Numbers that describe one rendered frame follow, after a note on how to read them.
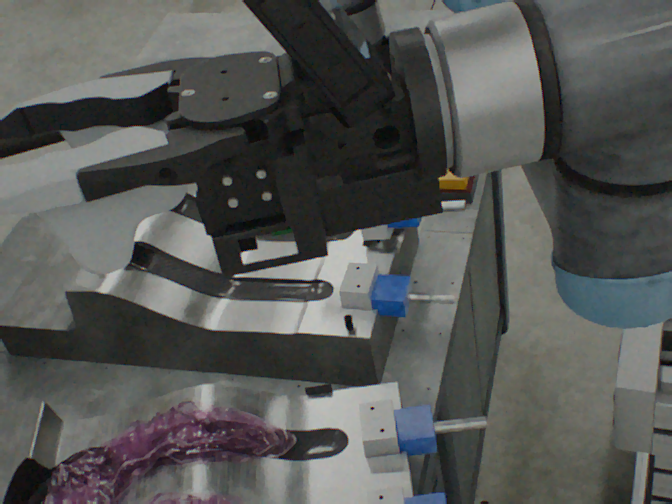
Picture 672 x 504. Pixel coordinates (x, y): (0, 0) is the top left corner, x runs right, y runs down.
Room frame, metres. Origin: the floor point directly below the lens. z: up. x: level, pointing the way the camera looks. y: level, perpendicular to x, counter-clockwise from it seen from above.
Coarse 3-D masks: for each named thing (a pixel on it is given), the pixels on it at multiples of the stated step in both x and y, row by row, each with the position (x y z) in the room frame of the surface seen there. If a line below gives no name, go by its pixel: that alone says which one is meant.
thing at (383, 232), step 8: (448, 208) 0.89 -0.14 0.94; (456, 208) 0.89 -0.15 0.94; (464, 208) 0.88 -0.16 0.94; (392, 224) 0.90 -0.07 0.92; (400, 224) 0.90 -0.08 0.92; (408, 224) 0.89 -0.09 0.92; (416, 224) 0.89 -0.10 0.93; (360, 232) 0.91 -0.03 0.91; (368, 232) 0.91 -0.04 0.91; (376, 232) 0.90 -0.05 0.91; (384, 232) 0.90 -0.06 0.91
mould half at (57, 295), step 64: (192, 192) 1.05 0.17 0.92; (64, 256) 1.05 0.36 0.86; (192, 256) 0.94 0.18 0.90; (256, 256) 0.94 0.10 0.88; (384, 256) 0.88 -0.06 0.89; (0, 320) 0.95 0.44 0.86; (64, 320) 0.92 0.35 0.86; (128, 320) 0.87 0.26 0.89; (192, 320) 0.84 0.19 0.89; (256, 320) 0.82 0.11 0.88; (320, 320) 0.80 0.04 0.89; (384, 320) 0.81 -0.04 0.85
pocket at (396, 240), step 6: (396, 228) 0.95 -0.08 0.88; (402, 228) 0.94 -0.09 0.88; (396, 234) 0.95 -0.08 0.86; (402, 234) 0.93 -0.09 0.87; (366, 240) 0.93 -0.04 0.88; (372, 240) 0.95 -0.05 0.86; (378, 240) 0.95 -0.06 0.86; (384, 240) 0.94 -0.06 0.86; (390, 240) 0.94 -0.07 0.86; (396, 240) 0.94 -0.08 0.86; (402, 240) 0.92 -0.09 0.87; (366, 246) 0.93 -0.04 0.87; (372, 246) 0.94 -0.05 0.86; (378, 246) 0.93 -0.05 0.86; (384, 246) 0.93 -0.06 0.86; (390, 246) 0.93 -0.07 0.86; (396, 246) 0.91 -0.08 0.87
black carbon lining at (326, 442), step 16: (288, 432) 0.67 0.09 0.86; (304, 432) 0.67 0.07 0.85; (320, 432) 0.67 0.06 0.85; (336, 432) 0.66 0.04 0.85; (304, 448) 0.65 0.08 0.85; (320, 448) 0.65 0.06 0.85; (336, 448) 0.64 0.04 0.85; (32, 464) 0.67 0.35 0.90; (16, 480) 0.65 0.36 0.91; (32, 480) 0.66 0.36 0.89; (48, 480) 0.67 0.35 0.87; (16, 496) 0.64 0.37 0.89; (32, 496) 0.66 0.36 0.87
